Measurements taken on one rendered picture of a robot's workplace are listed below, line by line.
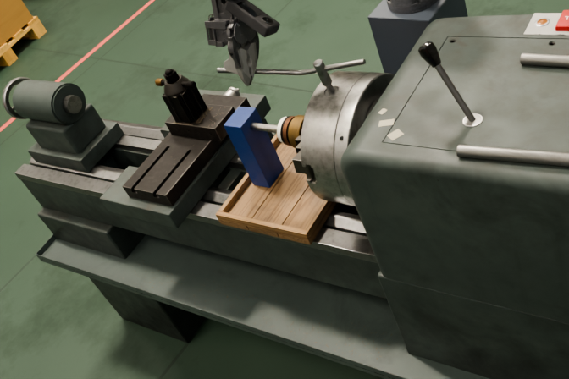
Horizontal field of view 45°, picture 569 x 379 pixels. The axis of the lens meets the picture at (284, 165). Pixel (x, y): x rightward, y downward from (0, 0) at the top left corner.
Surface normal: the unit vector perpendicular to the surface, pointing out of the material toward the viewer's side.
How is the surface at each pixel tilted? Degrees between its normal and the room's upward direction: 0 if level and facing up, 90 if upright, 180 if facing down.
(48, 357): 0
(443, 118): 0
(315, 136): 48
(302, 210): 0
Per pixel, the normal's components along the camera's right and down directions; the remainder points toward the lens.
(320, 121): -0.55, -0.21
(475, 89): -0.33, -0.72
